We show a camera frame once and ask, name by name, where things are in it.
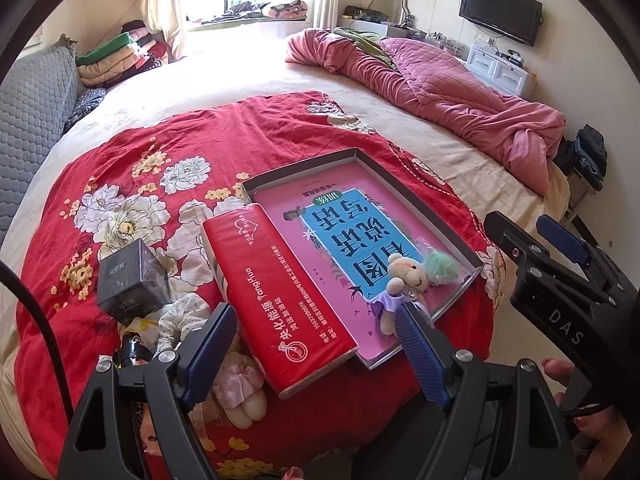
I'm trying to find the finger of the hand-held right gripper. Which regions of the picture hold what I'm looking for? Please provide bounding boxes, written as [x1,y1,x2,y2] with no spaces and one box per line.
[484,211,613,307]
[536,214,628,291]

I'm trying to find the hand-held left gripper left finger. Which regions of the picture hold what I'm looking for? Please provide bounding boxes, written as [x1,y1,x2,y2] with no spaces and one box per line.
[57,302,237,480]

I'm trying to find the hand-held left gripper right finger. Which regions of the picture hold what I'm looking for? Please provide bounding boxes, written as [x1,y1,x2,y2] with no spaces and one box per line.
[395,302,581,480]

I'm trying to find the clear plastic bag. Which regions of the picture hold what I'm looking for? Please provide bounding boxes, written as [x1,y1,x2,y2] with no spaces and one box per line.
[212,350,268,430]

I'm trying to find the floral fabric scrunchie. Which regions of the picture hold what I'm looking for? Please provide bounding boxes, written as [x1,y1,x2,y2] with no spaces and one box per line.
[150,292,216,361]

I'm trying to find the green plush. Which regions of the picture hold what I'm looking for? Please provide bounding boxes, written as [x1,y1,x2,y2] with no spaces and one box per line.
[422,250,463,286]

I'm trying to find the cream teddy bear plush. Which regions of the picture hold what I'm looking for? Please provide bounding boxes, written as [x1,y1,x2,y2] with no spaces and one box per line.
[377,252,433,336]

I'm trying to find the dark shallow cardboard box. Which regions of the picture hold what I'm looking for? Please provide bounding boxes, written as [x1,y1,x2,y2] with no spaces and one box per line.
[242,147,485,371]

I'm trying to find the person's right hand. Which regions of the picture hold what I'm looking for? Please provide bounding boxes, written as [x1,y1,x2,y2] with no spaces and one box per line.
[545,359,638,480]

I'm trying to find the small black shiny item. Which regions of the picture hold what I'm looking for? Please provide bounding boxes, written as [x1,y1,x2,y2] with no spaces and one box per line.
[115,330,153,366]

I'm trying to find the dark clothes on chair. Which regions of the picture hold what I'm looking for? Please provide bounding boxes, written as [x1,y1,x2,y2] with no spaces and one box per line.
[552,125,608,191]

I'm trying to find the red tissue pack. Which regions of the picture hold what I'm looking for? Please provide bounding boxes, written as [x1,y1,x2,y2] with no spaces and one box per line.
[201,204,358,400]

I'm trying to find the black glossy box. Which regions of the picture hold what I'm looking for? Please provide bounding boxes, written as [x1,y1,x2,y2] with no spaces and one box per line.
[96,238,173,326]

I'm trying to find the pink and blue book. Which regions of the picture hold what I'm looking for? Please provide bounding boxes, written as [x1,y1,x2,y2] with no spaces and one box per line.
[252,160,473,368]

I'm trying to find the pink quilt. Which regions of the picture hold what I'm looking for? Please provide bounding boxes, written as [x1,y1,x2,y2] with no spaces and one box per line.
[285,29,567,197]

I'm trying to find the white drawer cabinet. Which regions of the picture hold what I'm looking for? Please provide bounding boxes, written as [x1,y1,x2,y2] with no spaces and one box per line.
[465,42,538,97]

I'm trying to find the red floral blanket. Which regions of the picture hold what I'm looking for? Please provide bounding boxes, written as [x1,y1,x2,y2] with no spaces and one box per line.
[15,91,511,480]

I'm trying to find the black television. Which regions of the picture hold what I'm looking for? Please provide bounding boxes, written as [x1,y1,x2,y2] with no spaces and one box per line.
[459,0,543,47]

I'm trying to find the cluttered dresser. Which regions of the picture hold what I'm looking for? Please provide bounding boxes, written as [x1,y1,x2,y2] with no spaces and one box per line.
[337,5,471,61]

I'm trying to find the green cloth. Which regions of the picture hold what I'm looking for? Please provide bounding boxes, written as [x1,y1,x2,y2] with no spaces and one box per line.
[334,26,401,68]

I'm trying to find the white framed mirror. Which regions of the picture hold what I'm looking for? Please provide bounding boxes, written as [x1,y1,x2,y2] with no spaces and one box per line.
[370,0,413,23]

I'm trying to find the dark patterned cloth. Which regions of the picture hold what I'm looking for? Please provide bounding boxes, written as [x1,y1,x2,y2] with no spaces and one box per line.
[62,87,108,133]

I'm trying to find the bed with cream sheet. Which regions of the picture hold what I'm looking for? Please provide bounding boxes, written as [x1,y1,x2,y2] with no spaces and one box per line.
[0,15,571,480]

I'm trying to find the grey quilted headboard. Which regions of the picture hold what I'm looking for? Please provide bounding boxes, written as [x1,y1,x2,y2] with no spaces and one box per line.
[0,45,86,233]

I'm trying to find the stack of folded clothes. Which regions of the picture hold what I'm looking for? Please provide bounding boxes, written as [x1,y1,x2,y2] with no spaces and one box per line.
[75,20,168,88]

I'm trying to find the folded floral blanket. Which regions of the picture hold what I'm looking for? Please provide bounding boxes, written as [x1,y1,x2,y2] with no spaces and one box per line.
[262,0,308,20]

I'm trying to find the dark clothes pile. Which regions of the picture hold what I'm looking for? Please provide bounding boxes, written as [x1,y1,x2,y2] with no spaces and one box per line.
[222,2,266,20]

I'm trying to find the black cable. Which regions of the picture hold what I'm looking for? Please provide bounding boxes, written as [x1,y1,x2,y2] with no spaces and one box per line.
[0,260,76,413]

